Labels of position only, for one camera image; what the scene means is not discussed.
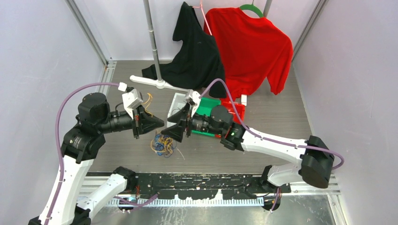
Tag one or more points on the pink hanger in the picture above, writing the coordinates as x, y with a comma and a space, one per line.
204, 16

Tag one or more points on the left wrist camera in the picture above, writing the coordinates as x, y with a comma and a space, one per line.
132, 98

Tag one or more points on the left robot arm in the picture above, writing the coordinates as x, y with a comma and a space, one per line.
79, 149

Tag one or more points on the white plastic bin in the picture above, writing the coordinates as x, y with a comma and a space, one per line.
178, 103

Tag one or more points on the white clothes rack stand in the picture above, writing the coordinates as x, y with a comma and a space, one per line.
160, 83

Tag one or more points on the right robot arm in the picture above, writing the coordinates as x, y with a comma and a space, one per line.
308, 160

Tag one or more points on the red sweatshirt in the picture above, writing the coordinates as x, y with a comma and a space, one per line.
251, 50

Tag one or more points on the green hanger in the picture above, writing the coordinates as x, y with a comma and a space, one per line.
252, 8

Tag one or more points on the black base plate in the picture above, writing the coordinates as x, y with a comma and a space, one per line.
198, 186

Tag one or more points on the green plastic bin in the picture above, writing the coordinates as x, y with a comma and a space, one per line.
205, 107

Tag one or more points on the black t-shirt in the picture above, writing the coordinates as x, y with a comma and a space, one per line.
198, 62

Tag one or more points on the red plastic bin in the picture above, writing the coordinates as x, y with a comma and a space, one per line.
237, 117

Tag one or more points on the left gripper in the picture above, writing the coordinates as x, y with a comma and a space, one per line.
149, 123

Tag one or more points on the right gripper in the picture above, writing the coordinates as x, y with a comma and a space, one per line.
176, 131

